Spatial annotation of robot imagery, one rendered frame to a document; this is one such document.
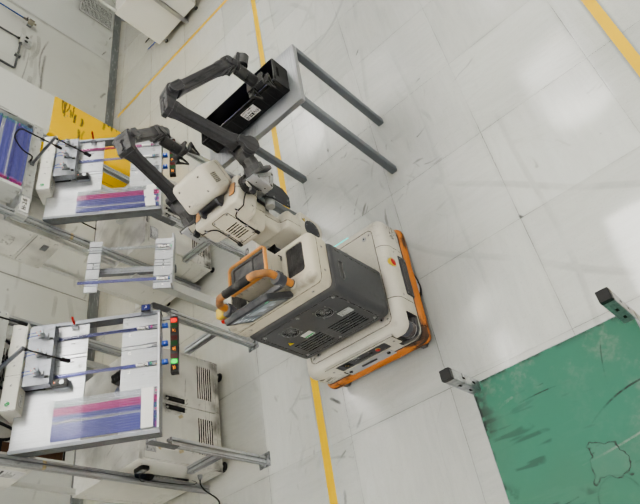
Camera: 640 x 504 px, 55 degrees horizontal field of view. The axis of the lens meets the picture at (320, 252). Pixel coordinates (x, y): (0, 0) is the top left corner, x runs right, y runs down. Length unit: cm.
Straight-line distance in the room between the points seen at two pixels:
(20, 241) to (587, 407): 352
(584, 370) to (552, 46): 218
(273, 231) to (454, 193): 101
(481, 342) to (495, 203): 69
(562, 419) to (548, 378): 10
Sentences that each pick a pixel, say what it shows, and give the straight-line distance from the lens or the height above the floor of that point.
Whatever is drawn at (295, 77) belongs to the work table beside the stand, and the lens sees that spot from 326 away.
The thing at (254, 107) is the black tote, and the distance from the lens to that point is 328.
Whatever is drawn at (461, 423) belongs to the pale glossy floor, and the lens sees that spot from 284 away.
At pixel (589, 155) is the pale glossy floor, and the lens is 301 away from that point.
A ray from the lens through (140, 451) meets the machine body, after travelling 347.
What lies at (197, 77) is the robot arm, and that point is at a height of 135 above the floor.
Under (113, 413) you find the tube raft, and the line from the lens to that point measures 325.
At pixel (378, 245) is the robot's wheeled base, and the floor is 28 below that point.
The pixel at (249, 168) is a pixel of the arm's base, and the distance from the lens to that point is 261.
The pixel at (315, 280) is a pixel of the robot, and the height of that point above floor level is 79.
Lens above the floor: 240
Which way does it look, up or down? 40 degrees down
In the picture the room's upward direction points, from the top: 62 degrees counter-clockwise
